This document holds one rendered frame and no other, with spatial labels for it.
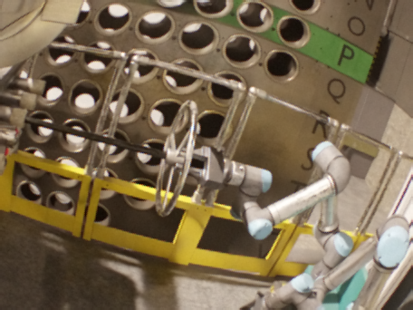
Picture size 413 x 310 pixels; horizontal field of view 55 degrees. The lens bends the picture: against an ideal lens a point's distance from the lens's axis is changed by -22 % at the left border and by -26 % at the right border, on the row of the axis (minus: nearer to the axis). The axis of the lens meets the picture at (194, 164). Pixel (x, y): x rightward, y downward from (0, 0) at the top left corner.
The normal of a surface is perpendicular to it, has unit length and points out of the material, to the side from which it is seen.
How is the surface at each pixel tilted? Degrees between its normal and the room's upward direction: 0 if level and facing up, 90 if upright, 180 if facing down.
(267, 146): 90
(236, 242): 90
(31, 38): 90
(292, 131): 90
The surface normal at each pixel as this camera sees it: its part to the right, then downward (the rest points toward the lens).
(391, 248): -0.43, 0.12
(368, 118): 0.10, 0.47
